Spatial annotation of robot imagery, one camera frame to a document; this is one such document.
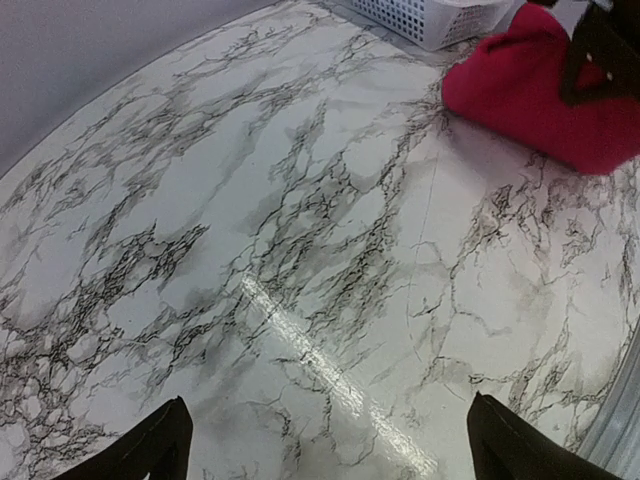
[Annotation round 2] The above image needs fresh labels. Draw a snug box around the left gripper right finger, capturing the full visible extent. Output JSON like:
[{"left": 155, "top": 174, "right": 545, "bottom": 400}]
[{"left": 467, "top": 393, "right": 618, "bottom": 480}]

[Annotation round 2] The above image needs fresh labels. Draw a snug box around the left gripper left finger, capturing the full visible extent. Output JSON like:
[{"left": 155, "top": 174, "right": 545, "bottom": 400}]
[{"left": 55, "top": 396, "right": 193, "bottom": 480}]

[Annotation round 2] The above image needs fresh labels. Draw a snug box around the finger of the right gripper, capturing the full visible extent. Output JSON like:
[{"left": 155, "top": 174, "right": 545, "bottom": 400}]
[{"left": 560, "top": 1, "right": 639, "bottom": 106}]

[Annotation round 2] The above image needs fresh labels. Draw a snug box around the magenta t-shirt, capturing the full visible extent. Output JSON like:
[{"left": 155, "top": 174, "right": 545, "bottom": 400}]
[{"left": 442, "top": 1, "right": 639, "bottom": 175}]

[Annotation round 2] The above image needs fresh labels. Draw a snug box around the white plastic laundry basket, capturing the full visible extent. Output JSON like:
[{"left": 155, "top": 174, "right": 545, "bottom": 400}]
[{"left": 343, "top": 0, "right": 514, "bottom": 52}]

